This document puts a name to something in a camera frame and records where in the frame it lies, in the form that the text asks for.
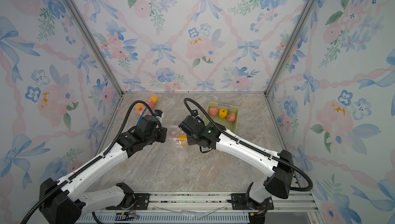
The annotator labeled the right black cable hose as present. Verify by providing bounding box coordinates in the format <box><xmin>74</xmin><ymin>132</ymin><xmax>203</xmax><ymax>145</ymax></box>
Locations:
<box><xmin>183</xmin><ymin>97</ymin><xmax>314</xmax><ymax>192</ymax></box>

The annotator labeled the left black cable hose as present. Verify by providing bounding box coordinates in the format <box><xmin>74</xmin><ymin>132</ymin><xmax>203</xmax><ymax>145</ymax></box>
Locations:
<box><xmin>20</xmin><ymin>100</ymin><xmax>158</xmax><ymax>224</ymax></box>

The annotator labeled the yellow peach with leaf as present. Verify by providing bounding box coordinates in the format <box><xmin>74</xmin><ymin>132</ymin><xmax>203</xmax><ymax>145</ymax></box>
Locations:
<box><xmin>218</xmin><ymin>108</ymin><xmax>228</xmax><ymax>119</ymax></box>

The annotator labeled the black cable hose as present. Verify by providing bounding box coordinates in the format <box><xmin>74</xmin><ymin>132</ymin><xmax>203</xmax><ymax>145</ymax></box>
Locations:
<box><xmin>20</xmin><ymin>100</ymin><xmax>158</xmax><ymax>224</ymax></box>
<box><xmin>183</xmin><ymin>97</ymin><xmax>314</xmax><ymax>192</ymax></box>

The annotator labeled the pink peach right of basket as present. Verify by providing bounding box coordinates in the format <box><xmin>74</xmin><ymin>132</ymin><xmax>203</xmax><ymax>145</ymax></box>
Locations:
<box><xmin>226</xmin><ymin>112</ymin><xmax>237</xmax><ymax>123</ymax></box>

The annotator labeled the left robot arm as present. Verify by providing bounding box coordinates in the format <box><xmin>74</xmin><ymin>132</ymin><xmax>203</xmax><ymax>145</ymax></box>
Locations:
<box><xmin>39</xmin><ymin>114</ymin><xmax>167</xmax><ymax>224</ymax></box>

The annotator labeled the pink zipper clear bag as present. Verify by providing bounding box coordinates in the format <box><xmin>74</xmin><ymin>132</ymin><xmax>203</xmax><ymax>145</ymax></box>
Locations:
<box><xmin>166</xmin><ymin>125</ymin><xmax>187</xmax><ymax>148</ymax></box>
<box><xmin>118</xmin><ymin>92</ymin><xmax>163</xmax><ymax>117</ymax></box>

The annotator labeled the green plastic basket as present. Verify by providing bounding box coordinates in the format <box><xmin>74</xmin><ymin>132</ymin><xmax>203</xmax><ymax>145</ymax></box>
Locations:
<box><xmin>206</xmin><ymin>101</ymin><xmax>239</xmax><ymax>133</ymax></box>

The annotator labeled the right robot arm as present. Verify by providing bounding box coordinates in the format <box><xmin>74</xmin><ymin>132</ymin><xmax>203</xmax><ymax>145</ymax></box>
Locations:
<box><xmin>179</xmin><ymin>116</ymin><xmax>294</xmax><ymax>211</ymax></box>

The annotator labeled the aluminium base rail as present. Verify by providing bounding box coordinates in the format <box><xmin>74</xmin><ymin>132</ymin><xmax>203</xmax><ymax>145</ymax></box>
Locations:
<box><xmin>78</xmin><ymin>192</ymin><xmax>324</xmax><ymax>224</ymax></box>

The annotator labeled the blue zipper clear bag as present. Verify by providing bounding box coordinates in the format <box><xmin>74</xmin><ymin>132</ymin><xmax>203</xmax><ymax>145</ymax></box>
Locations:
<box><xmin>132</xmin><ymin>107</ymin><xmax>151</xmax><ymax>131</ymax></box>

